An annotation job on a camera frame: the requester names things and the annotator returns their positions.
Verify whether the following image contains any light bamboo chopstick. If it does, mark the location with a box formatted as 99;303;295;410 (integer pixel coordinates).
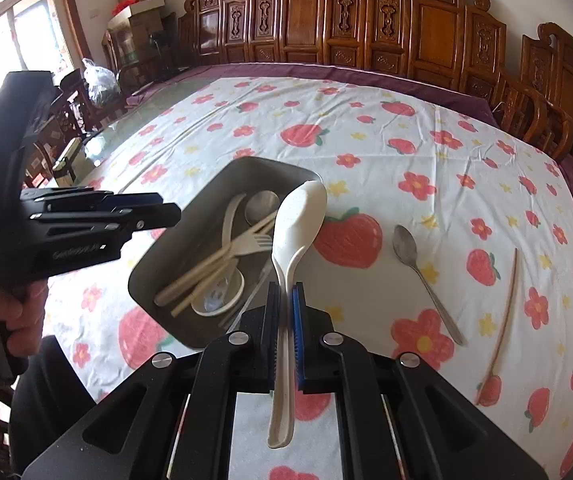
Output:
171;211;278;317

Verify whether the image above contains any grey metal container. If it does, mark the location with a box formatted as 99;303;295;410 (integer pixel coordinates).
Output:
127;156;325;351

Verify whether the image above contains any white soup spoon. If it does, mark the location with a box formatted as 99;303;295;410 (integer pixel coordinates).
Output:
191;267;246;317

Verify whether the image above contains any large white plastic spoon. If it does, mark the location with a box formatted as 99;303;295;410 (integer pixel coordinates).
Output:
266;180;328;450

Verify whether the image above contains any dark wooden chair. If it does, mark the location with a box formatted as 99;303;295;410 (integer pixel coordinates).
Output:
24;70;100;188

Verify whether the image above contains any brown wooden chopstick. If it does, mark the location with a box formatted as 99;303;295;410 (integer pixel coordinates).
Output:
475;247;518;406

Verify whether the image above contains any cream plastic fork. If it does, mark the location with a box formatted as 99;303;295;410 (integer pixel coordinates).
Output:
154;230;273;307

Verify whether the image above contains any stack of cardboard boxes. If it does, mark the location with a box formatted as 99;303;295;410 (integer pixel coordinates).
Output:
108;0;177;68

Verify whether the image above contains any cream plastic spoon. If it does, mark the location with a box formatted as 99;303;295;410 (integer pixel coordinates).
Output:
194;192;247;306

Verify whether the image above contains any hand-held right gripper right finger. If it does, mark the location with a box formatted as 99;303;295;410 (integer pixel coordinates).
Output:
291;282;550;480

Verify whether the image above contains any small metal spoon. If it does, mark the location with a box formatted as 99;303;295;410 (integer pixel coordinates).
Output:
393;224;467;347

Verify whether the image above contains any window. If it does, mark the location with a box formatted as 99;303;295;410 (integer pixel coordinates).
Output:
0;0;74;126

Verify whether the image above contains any carved wooden sofa back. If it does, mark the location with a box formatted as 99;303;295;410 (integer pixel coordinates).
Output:
367;0;510;106
249;0;373;68

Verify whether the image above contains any wooden armchair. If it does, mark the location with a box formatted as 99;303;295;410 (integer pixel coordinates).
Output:
487;72;573;161

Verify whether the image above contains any clear plastic bag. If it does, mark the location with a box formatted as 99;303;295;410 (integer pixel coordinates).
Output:
82;57;121;106

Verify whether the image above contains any floral white tablecloth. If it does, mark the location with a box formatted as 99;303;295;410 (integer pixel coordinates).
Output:
41;77;573;480

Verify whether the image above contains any carved wooden sofa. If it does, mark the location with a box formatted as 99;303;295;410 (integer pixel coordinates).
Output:
367;0;510;106
249;0;373;68
517;22;573;191

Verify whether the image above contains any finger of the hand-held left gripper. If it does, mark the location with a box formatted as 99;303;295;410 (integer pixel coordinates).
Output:
29;202;183;236
24;187;163;212

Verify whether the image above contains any small carved wooden chair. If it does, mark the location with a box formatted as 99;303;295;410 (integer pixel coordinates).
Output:
179;0;253;68

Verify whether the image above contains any person's dark clothing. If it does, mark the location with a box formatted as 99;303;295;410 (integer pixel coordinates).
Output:
9;335;117;461

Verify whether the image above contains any large metal spoon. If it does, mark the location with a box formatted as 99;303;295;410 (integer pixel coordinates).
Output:
221;190;281;328

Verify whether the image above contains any person's left hand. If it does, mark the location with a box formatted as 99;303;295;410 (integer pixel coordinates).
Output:
0;277;50;358

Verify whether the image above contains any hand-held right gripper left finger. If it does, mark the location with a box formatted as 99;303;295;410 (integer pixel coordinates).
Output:
21;282;281;480

